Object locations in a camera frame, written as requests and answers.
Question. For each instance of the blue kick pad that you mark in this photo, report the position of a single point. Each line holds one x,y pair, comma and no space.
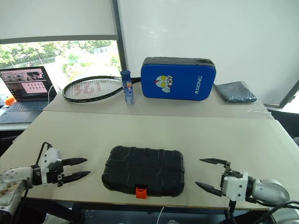
178,80

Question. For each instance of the dark window frame pillar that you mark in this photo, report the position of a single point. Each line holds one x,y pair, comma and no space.
121,37

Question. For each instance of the clear plastic tape strip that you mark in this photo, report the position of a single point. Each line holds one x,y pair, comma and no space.
259,110

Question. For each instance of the small orange object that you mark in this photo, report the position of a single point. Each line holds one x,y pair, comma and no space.
10,101

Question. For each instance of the grey folded cloth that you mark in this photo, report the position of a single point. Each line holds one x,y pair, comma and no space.
234,93

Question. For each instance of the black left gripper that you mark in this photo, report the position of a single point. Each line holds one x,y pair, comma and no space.
55,173

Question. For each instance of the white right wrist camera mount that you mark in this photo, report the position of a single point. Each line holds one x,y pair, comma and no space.
236,186

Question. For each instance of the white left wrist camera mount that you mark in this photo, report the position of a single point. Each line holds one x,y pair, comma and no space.
50,156

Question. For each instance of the dark slanted frame strut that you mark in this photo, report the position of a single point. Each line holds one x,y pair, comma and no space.
289,93

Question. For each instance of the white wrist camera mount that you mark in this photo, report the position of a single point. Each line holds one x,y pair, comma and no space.
236,186
50,156

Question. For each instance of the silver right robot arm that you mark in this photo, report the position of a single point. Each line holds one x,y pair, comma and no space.
271,189

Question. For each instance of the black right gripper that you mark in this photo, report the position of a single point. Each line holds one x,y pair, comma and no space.
231,174

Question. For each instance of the dark grey laptop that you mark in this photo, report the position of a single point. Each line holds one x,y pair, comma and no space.
23,98

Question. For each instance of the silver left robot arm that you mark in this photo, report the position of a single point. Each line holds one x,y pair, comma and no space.
14,179

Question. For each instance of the black tennis racket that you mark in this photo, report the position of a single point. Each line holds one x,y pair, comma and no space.
77,99

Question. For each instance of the black plastic tool case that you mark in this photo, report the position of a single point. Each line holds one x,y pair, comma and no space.
144,170

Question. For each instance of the white roller blind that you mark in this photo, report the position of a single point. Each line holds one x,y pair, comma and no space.
56,18

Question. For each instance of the blue printed bottle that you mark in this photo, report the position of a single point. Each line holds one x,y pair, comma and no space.
129,89

